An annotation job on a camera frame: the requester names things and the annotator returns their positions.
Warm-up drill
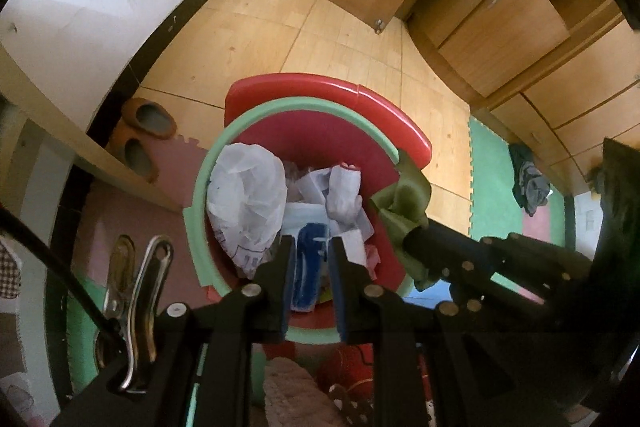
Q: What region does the brown slipper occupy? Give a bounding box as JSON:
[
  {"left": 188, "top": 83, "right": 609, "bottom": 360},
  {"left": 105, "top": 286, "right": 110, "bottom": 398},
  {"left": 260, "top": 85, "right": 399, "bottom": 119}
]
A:
[
  {"left": 120, "top": 98, "right": 177, "bottom": 140},
  {"left": 111, "top": 138, "right": 160, "bottom": 184}
]

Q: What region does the red dotted slipper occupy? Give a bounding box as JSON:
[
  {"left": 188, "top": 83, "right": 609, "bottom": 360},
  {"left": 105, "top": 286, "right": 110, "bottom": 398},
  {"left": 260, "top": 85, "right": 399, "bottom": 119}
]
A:
[{"left": 315, "top": 342, "right": 431, "bottom": 427}]

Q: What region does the metal clip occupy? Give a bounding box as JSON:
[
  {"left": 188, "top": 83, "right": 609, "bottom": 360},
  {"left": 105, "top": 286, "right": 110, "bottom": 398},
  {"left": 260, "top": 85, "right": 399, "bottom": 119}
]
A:
[{"left": 95, "top": 234, "right": 173, "bottom": 395}]

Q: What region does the pink textured cloth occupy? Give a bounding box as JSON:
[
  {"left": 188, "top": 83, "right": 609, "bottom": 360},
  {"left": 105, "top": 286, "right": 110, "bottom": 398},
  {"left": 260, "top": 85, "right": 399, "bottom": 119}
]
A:
[{"left": 365, "top": 244, "right": 381, "bottom": 280}]

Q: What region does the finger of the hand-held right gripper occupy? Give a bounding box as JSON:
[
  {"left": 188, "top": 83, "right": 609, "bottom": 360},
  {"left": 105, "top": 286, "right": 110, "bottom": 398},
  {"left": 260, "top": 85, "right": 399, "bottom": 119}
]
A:
[
  {"left": 440, "top": 264, "right": 546, "bottom": 313},
  {"left": 402, "top": 219, "right": 511, "bottom": 268}
]

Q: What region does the white printed plastic bag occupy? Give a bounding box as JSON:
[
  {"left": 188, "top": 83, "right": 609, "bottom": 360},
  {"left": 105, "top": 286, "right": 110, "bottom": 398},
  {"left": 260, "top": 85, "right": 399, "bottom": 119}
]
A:
[{"left": 206, "top": 143, "right": 288, "bottom": 280}]

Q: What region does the colourful foam floor mat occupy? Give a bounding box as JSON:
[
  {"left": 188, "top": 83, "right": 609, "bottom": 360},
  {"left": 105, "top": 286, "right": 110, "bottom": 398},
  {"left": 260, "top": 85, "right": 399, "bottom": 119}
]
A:
[{"left": 65, "top": 114, "right": 601, "bottom": 427}]

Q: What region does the red bin with green rim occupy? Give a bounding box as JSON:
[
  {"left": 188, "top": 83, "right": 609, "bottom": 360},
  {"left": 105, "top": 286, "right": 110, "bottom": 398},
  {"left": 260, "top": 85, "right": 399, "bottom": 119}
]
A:
[{"left": 182, "top": 96, "right": 431, "bottom": 345}]

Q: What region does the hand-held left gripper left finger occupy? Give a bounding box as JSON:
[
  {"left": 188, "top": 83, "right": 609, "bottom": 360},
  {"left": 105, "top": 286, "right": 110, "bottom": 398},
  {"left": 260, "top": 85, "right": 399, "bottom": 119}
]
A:
[{"left": 50, "top": 234, "right": 297, "bottom": 427}]

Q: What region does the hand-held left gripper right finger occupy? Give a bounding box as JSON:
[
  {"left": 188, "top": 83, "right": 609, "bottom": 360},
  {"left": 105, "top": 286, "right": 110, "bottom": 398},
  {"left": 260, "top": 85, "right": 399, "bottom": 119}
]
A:
[{"left": 329, "top": 237, "right": 571, "bottom": 427}]

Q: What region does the small blue wrapper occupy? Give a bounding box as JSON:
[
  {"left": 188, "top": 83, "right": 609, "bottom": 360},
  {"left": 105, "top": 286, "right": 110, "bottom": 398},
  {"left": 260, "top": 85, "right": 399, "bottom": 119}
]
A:
[{"left": 291, "top": 222, "right": 332, "bottom": 314}]

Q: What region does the dark crumpled cloth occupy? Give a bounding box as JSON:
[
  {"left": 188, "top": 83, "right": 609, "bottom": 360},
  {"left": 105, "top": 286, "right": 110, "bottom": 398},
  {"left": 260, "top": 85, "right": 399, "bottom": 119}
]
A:
[{"left": 509, "top": 143, "right": 553, "bottom": 217}]

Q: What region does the white plastic tray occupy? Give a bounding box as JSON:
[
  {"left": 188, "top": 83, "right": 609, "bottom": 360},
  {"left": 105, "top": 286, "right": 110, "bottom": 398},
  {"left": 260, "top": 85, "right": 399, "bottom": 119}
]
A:
[{"left": 295, "top": 169, "right": 375, "bottom": 268}]

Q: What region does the wooden cabinet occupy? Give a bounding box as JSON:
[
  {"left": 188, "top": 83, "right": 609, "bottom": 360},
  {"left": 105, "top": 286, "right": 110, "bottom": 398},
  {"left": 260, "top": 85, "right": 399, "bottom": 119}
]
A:
[{"left": 407, "top": 0, "right": 640, "bottom": 198}]

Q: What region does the thick black cable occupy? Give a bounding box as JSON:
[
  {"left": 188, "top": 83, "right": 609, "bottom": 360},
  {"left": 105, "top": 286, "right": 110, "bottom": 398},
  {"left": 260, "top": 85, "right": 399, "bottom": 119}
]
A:
[{"left": 0, "top": 204, "right": 123, "bottom": 338}]

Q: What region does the green ribbon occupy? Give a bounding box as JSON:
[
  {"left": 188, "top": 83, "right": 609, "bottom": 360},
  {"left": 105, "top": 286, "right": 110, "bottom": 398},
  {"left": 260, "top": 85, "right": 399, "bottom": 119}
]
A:
[{"left": 369, "top": 149, "right": 446, "bottom": 293}]

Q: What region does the beige wooden desk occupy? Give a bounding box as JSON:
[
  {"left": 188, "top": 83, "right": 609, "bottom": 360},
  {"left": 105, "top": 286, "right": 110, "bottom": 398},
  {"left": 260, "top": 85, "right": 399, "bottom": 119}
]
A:
[{"left": 0, "top": 42, "right": 183, "bottom": 212}]

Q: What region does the white cloth with pink trim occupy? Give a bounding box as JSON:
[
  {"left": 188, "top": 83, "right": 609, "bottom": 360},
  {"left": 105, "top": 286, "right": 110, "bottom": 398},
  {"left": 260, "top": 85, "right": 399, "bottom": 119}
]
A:
[{"left": 326, "top": 164, "right": 363, "bottom": 220}]

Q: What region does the pink fuzzy trouser leg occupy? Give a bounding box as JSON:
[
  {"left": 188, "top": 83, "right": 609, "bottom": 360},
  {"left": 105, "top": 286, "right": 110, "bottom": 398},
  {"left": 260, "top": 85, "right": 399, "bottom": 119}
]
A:
[{"left": 262, "top": 357, "right": 341, "bottom": 427}]

